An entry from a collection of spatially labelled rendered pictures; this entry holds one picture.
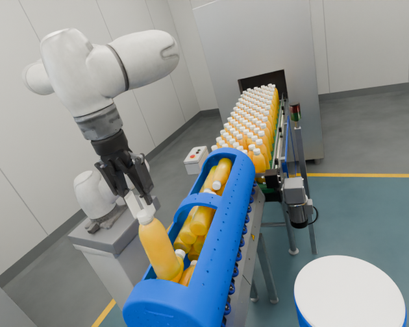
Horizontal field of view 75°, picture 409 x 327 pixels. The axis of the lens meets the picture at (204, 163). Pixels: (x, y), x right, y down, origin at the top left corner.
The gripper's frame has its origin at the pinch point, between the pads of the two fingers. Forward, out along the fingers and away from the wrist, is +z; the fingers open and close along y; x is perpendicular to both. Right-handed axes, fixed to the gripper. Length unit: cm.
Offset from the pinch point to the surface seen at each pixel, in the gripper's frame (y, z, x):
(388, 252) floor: 86, 146, 119
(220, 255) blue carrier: 11.6, 29.4, 9.9
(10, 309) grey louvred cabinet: -158, 94, 13
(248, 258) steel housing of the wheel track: 12, 57, 33
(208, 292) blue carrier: 11.4, 28.9, -3.6
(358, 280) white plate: 50, 42, 13
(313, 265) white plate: 38, 42, 18
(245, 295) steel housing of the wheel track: 12, 59, 17
